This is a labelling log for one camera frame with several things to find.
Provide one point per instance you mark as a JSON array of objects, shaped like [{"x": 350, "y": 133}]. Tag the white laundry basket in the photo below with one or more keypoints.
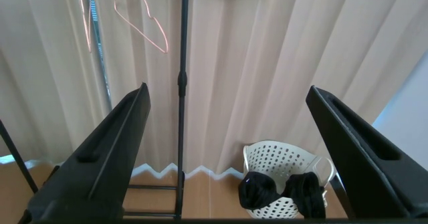
[{"x": 277, "y": 160}]

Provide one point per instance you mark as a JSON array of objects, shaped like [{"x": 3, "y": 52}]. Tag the beige curtain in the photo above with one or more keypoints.
[{"x": 254, "y": 67}]

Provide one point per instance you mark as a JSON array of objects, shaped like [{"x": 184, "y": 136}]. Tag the pink clothes hanger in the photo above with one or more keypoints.
[
  {"x": 89, "y": 45},
  {"x": 140, "y": 32}
]

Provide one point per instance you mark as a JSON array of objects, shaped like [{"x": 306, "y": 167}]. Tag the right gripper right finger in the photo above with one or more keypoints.
[{"x": 368, "y": 184}]

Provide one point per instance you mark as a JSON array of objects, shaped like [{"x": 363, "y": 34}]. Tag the heap of clothes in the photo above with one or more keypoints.
[{"x": 257, "y": 190}]

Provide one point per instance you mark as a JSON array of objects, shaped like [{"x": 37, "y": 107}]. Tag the black clothes rack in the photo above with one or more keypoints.
[{"x": 182, "y": 117}]

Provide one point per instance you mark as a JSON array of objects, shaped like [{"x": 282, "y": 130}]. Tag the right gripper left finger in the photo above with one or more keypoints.
[{"x": 100, "y": 170}]

